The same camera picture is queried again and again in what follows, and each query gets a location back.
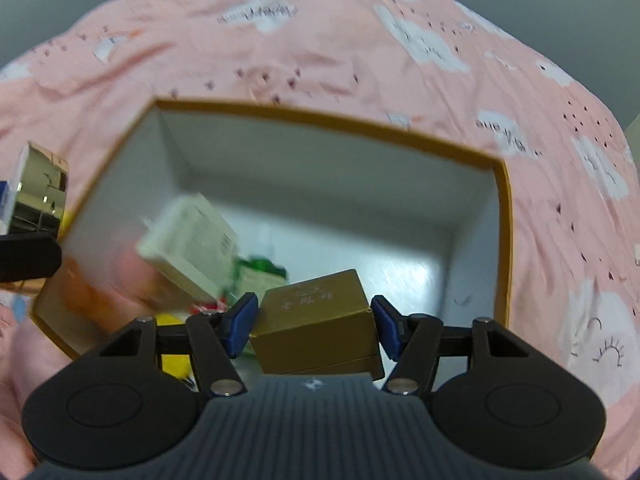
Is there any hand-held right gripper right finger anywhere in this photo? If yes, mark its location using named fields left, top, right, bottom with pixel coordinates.
left=370, top=296, right=531, bottom=396

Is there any cream printed carton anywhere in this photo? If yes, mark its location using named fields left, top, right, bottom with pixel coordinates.
left=136, top=192, right=242, bottom=302

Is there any pink printed blanket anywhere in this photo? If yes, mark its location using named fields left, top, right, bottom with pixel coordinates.
left=0, top=0, right=640, bottom=480

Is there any orange cardboard box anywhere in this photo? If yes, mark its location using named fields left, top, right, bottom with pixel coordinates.
left=29, top=96, right=515, bottom=378

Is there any gold gift box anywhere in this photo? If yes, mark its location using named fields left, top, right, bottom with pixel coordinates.
left=248, top=269, right=386, bottom=381

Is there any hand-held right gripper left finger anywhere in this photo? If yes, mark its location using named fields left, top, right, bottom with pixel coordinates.
left=100, top=292, right=247, bottom=397

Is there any shiny metallic box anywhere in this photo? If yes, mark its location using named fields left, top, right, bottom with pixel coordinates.
left=7, top=141, right=71, bottom=236

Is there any yellow bottle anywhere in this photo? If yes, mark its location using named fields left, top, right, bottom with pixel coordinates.
left=154, top=311, right=195, bottom=380

